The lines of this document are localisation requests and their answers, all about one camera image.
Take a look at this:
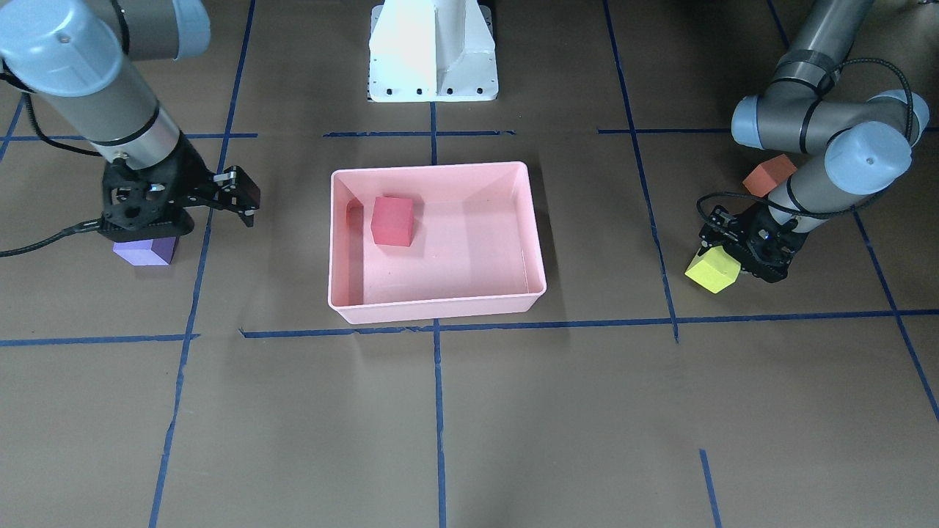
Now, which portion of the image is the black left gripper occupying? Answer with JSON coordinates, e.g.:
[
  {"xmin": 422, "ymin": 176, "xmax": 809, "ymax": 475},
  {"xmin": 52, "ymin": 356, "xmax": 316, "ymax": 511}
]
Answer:
[{"xmin": 695, "ymin": 203, "xmax": 800, "ymax": 283}]

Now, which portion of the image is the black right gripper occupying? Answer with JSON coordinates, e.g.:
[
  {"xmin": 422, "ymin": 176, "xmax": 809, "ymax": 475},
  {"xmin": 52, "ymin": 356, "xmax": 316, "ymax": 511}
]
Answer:
[{"xmin": 98, "ymin": 136, "xmax": 261, "ymax": 243}]

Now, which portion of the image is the yellow foam block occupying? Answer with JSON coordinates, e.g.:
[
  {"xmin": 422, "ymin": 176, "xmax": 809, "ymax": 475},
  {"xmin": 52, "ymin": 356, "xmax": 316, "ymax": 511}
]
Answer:
[{"xmin": 684, "ymin": 245, "xmax": 742, "ymax": 294}]

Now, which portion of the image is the red foam block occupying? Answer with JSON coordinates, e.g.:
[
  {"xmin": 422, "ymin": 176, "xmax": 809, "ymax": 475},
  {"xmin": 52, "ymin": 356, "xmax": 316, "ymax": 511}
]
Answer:
[{"xmin": 371, "ymin": 195, "xmax": 414, "ymax": 247}]

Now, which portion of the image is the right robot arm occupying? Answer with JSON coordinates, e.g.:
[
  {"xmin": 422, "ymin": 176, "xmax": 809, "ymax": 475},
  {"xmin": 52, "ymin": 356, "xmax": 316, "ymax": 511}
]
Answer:
[{"xmin": 1, "ymin": 1, "xmax": 261, "ymax": 243}]

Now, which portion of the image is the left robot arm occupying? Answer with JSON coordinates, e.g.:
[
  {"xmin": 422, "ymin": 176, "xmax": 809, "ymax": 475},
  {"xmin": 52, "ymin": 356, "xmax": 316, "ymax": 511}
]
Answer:
[{"xmin": 685, "ymin": 1, "xmax": 929, "ymax": 292}]

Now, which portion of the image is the pink plastic bin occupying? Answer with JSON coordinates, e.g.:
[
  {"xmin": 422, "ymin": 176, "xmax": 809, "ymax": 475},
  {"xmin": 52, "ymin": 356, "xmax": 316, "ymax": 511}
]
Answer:
[{"xmin": 326, "ymin": 161, "xmax": 547, "ymax": 324}]

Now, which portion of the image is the orange foam block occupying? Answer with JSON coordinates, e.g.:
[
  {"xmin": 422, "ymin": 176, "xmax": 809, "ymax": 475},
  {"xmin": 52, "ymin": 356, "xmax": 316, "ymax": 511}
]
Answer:
[{"xmin": 742, "ymin": 154, "xmax": 797, "ymax": 197}]

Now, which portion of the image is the purple foam block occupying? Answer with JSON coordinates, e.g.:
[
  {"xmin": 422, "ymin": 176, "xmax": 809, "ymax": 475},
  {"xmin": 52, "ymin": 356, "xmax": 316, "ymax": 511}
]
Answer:
[{"xmin": 113, "ymin": 237, "xmax": 178, "ymax": 267}]

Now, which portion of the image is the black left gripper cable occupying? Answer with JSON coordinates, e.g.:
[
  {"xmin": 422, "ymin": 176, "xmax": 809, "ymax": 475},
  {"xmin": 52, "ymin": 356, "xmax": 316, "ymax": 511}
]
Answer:
[{"xmin": 697, "ymin": 57, "xmax": 915, "ymax": 230}]

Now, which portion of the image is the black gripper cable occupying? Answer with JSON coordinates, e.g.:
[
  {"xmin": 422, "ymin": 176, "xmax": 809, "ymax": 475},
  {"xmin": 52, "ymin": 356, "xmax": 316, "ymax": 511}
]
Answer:
[
  {"xmin": 0, "ymin": 66, "xmax": 111, "ymax": 259},
  {"xmin": 697, "ymin": 57, "xmax": 915, "ymax": 230}
]

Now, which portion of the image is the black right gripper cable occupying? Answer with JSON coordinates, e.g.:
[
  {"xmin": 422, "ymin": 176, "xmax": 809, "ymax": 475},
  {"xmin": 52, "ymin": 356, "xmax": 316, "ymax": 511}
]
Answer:
[{"xmin": 0, "ymin": 66, "xmax": 111, "ymax": 259}]

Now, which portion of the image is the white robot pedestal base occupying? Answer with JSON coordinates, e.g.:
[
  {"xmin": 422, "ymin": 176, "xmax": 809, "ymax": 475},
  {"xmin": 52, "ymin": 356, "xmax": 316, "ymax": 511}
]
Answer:
[{"xmin": 367, "ymin": 1, "xmax": 500, "ymax": 103}]

